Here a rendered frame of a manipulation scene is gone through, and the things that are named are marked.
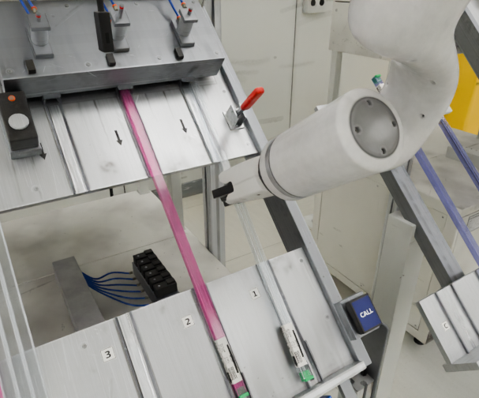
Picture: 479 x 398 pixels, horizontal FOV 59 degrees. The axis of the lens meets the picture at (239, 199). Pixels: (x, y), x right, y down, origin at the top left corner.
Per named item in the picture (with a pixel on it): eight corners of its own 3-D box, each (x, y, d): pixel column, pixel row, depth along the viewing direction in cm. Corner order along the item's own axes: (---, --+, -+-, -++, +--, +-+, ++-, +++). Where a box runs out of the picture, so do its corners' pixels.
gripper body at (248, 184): (313, 134, 56) (271, 157, 66) (247, 144, 52) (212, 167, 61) (328, 189, 56) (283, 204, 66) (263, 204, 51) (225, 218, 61)
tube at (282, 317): (308, 378, 61) (312, 377, 60) (301, 382, 60) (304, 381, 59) (196, 85, 75) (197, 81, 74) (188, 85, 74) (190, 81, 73)
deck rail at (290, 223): (349, 365, 70) (372, 362, 65) (339, 370, 69) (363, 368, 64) (192, 24, 87) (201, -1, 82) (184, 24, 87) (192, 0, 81)
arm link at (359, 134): (321, 125, 54) (260, 134, 50) (401, 80, 43) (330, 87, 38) (339, 189, 54) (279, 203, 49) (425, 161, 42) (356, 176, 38)
